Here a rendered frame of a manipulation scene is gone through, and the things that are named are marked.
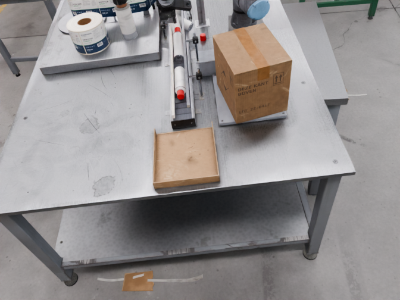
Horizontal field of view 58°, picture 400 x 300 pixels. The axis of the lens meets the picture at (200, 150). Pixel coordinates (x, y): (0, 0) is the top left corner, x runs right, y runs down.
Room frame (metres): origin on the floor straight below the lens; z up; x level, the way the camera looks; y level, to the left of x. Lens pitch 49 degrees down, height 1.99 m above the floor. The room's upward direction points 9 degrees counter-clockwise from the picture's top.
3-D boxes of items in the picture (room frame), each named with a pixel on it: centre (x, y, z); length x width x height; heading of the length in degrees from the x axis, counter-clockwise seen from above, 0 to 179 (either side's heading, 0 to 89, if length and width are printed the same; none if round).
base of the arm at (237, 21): (1.87, -0.37, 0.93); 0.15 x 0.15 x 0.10
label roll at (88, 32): (1.90, 0.51, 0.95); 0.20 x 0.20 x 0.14
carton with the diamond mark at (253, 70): (1.27, -0.27, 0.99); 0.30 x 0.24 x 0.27; 8
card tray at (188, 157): (0.99, 0.06, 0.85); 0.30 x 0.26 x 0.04; 177
